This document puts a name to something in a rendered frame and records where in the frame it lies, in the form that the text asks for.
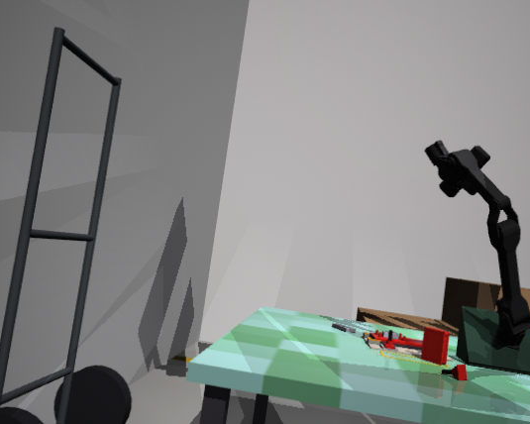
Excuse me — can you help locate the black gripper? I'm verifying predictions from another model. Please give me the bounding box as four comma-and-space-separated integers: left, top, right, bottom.
439, 146, 490, 197

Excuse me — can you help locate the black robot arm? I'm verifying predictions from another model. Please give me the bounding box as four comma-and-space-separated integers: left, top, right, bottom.
424, 141, 530, 350

